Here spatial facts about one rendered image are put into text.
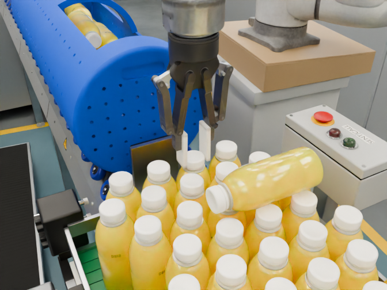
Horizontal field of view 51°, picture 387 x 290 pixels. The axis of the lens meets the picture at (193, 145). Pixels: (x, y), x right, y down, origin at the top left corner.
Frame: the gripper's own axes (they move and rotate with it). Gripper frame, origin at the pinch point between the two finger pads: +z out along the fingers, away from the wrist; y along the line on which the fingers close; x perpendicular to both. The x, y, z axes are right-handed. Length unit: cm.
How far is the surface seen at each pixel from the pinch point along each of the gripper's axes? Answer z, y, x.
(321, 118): -0.9, -24.7, 4.5
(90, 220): 12.5, 19.1, -3.5
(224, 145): 2.4, -6.7, -0.4
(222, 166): 2.4, -2.9, 5.0
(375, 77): 48, -142, -74
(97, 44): -2.5, 2.5, -49.1
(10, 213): 95, 40, -113
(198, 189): 2.9, 3.0, 7.8
